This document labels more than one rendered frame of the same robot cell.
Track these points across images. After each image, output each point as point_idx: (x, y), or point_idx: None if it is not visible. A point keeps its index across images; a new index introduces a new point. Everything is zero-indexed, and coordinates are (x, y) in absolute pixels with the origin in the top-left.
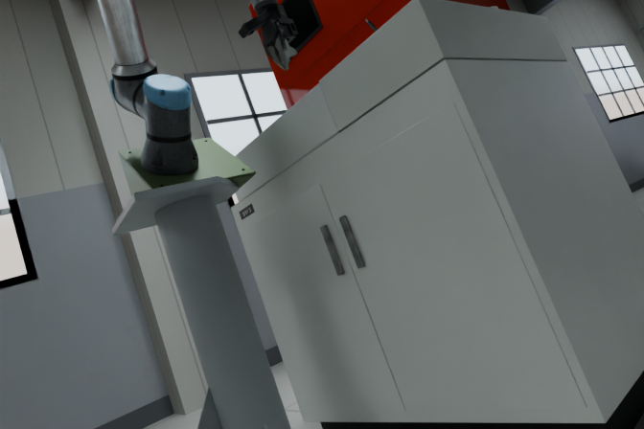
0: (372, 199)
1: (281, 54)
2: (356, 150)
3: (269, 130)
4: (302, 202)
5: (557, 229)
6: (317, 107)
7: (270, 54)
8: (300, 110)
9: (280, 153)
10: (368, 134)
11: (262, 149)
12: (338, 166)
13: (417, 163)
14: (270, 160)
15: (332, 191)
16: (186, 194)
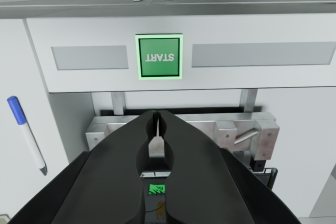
0: (91, 2)
1: (125, 138)
2: (69, 6)
3: (249, 13)
4: (195, 2)
5: None
6: (75, 13)
7: (229, 180)
8: (121, 14)
9: (223, 8)
10: (36, 7)
11: (289, 10)
12: (108, 5)
13: (20, 3)
14: (258, 8)
15: (136, 2)
16: None
